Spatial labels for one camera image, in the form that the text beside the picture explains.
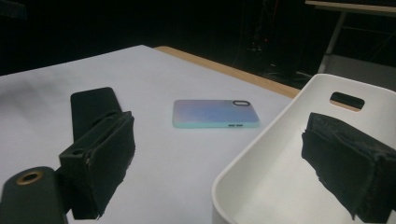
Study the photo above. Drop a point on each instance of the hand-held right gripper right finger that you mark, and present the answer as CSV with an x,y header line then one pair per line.
x,y
351,165

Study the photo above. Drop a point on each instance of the white plastic bin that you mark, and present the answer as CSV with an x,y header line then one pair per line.
x,y
274,174

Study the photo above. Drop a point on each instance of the iridescent pastel phone case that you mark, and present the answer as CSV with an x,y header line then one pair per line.
x,y
211,113

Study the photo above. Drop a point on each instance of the white table mat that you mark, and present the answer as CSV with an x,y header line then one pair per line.
x,y
162,161

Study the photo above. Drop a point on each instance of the white metal frame table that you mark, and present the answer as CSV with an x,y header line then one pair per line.
x,y
334,34

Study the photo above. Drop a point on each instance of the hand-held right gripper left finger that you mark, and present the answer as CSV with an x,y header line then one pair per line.
x,y
99,161

